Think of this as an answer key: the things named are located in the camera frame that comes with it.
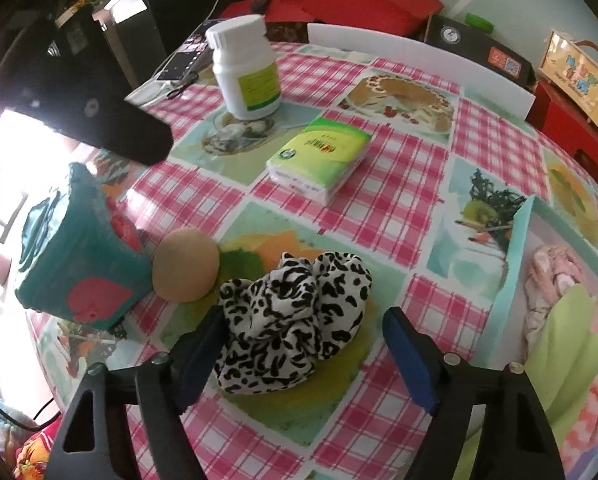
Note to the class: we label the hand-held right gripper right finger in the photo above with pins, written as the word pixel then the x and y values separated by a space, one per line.
pixel 411 360

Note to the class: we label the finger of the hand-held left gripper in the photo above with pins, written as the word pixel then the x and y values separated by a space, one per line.
pixel 119 127

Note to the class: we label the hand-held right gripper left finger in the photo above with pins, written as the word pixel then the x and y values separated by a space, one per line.
pixel 204 355

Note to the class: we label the leopard print cloth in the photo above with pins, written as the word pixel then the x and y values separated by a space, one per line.
pixel 289 310

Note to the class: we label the teal-edged white box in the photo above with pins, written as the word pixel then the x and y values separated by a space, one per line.
pixel 516 260

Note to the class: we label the light green cloth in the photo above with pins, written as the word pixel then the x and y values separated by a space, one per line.
pixel 564 350

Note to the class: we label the dark phone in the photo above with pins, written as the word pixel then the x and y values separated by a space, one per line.
pixel 179 65

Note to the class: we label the beige round sponge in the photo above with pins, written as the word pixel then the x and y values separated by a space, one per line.
pixel 184 265

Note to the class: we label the teal fabric cup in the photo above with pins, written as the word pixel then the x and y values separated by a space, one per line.
pixel 79 250

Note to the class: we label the white pill bottle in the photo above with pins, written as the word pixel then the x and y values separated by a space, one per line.
pixel 239 65

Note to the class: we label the red gift bag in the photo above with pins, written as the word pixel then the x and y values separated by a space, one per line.
pixel 369 0
pixel 279 10

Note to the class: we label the colourful printed blanket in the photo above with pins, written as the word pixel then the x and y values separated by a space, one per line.
pixel 29 455

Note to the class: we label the green tissue pack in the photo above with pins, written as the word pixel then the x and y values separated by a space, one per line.
pixel 319 155

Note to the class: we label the red box with cutout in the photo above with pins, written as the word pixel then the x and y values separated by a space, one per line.
pixel 564 125

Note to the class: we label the white chair back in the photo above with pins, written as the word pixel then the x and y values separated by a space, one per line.
pixel 429 60

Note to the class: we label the black box with gauge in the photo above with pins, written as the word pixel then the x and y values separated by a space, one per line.
pixel 479 45

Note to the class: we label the green dumbbell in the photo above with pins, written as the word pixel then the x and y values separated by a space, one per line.
pixel 479 22

